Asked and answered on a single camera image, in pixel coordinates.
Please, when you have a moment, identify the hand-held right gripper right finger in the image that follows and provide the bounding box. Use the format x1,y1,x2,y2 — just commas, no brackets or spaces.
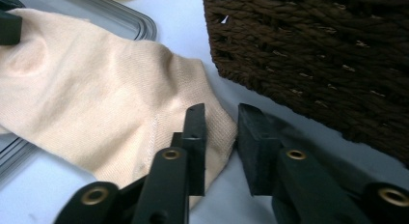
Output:
237,102,371,224

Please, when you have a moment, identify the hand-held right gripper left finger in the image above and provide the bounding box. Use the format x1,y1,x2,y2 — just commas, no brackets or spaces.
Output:
130,102,207,224

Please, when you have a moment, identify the clear plastic lid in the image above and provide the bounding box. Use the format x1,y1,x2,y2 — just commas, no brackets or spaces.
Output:
0,0,158,183

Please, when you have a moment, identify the beige sock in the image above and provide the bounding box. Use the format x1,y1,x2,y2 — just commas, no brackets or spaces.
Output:
0,8,239,209

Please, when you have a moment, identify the brown wicker basket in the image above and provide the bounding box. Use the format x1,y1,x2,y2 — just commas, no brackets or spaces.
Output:
201,0,409,169

